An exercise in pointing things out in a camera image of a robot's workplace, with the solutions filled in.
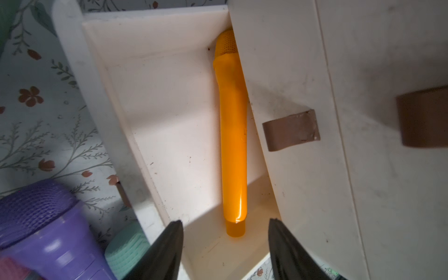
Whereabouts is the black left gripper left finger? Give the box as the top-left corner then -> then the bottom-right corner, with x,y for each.
124,220 -> 184,280

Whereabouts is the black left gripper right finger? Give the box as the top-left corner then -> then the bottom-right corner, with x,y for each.
268,219 -> 330,280

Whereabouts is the purple microphone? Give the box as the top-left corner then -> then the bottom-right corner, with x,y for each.
1,179 -> 115,280

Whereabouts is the pink microphone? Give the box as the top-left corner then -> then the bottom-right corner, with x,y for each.
0,258 -> 42,280

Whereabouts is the white bottom drawer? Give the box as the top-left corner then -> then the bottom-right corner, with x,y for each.
51,1 -> 280,280

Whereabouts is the orange microphone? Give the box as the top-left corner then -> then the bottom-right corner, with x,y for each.
213,29 -> 248,238

